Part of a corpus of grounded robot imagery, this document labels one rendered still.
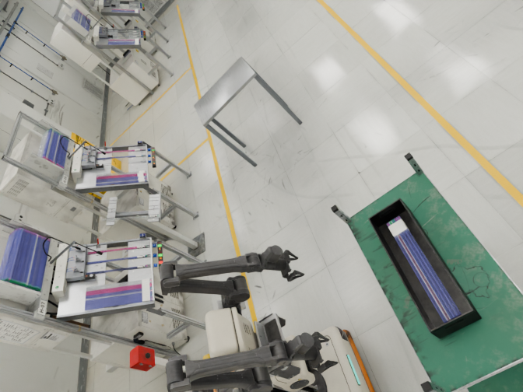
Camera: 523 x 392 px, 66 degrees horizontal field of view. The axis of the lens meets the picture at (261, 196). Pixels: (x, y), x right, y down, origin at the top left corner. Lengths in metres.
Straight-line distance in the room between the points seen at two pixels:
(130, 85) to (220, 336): 6.36
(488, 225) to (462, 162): 0.53
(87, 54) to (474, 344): 6.89
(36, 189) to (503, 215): 3.96
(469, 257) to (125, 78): 6.67
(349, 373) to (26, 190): 3.37
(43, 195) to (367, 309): 3.23
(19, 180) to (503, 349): 4.01
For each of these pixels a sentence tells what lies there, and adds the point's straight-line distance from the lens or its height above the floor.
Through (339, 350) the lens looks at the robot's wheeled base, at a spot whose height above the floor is 0.28.
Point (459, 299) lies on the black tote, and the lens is 1.77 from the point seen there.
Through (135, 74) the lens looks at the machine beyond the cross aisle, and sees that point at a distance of 7.61.
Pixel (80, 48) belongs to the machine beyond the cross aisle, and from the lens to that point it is 7.50.
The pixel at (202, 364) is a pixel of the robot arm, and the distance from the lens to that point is 1.54.
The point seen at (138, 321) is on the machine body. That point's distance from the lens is 3.64.
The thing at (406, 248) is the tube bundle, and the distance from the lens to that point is 1.86.
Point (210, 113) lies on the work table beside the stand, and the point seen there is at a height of 0.80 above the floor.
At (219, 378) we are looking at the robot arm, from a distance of 1.66.
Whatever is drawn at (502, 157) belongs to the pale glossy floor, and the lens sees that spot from 3.15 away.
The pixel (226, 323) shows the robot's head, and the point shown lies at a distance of 1.81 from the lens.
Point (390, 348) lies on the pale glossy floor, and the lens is 2.87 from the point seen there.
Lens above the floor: 2.61
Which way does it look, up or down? 40 degrees down
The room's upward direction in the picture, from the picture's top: 53 degrees counter-clockwise
